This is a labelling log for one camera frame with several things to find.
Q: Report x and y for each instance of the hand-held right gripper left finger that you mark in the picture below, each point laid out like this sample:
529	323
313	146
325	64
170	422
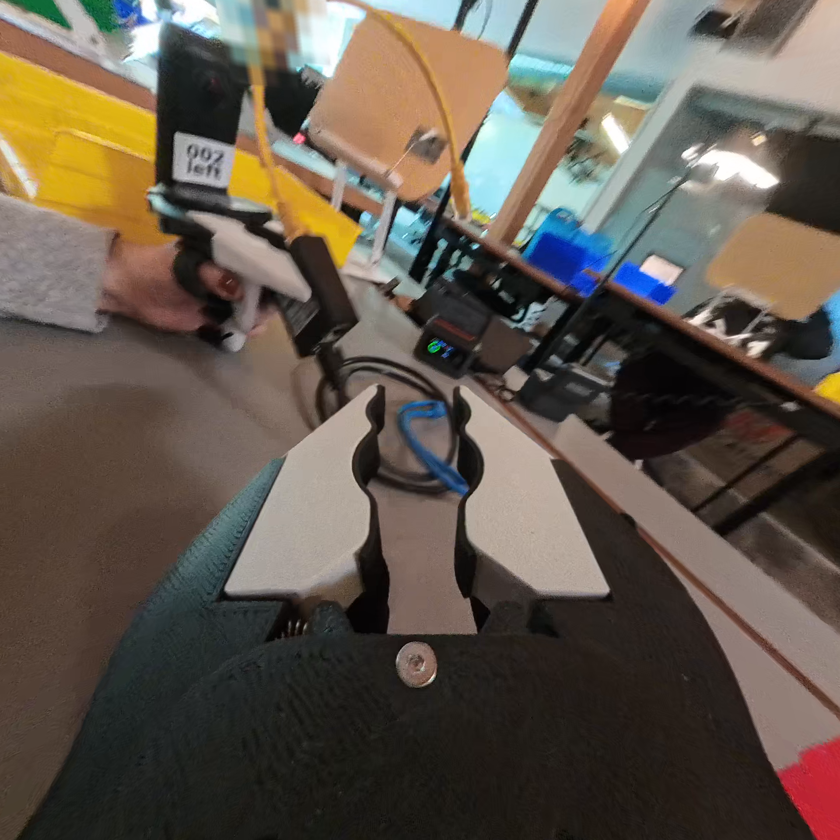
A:
308	525

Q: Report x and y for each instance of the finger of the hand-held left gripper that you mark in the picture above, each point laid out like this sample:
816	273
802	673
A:
262	262

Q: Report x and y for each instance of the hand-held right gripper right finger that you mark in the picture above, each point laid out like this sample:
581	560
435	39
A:
531	525

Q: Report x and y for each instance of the black ethernet adapter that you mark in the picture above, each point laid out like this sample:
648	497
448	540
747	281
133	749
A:
321	289

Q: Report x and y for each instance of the red plastic bin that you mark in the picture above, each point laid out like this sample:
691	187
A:
814	794

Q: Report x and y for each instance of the person's left forearm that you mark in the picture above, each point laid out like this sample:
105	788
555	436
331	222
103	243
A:
46	262

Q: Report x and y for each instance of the person's left hand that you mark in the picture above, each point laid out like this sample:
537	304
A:
144	289

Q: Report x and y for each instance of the yellow plastic bin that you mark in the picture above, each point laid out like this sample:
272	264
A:
85	151

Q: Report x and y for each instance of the small black charger box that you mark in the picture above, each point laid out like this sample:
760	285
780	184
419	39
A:
564	394

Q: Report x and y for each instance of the black battery charger case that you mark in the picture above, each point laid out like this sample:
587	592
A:
446	348

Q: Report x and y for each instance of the tan board on stand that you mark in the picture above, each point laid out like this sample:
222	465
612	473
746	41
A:
400	98

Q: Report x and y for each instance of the blue plastic bin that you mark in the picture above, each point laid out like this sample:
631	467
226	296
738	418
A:
564	253
646	282

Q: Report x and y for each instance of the black white jacket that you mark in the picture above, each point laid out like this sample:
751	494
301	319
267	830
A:
754	328

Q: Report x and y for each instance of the brown top black frame desk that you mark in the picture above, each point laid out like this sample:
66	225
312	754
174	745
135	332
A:
722	344

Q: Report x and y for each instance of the wooden post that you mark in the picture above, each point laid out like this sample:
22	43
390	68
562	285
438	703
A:
564	118

